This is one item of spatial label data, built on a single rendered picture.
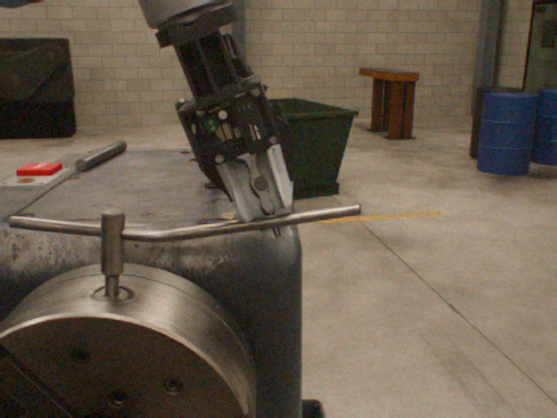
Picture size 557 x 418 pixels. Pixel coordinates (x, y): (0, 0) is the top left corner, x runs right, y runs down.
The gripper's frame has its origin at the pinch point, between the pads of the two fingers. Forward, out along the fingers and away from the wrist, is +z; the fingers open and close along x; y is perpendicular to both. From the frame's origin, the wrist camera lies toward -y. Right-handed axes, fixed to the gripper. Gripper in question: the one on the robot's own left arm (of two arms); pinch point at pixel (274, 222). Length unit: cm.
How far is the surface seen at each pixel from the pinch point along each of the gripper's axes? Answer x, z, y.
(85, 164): -32, -6, -46
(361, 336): 4, 144, -202
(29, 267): -30.5, -1.0, -11.1
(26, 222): -22.2, -8.3, 0.4
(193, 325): -11.1, 7.0, 1.8
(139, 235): -12.4, -3.6, 1.3
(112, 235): -14.6, -4.6, 1.6
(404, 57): 256, 130, -1047
